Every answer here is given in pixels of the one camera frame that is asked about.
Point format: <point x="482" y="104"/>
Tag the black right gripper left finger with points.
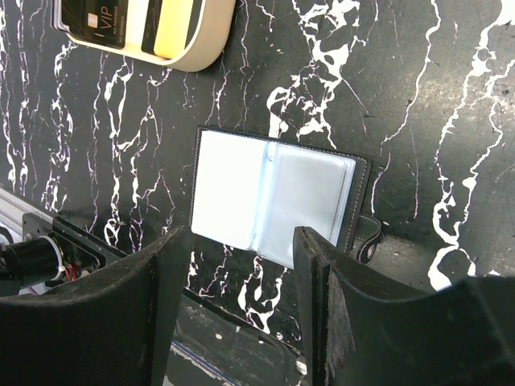
<point x="111" y="327"/>

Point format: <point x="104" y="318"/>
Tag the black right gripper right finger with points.
<point x="360" y="327"/>

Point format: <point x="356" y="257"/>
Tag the black blue card holder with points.
<point x="250" y="192"/>

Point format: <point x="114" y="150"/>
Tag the stack of credit cards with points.
<point x="94" y="21"/>

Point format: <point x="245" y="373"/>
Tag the beige oval plastic tray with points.
<point x="191" y="34"/>

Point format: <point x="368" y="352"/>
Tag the black striped card in tray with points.
<point x="151" y="26"/>

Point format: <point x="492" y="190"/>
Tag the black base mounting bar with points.
<point x="40" y="251"/>

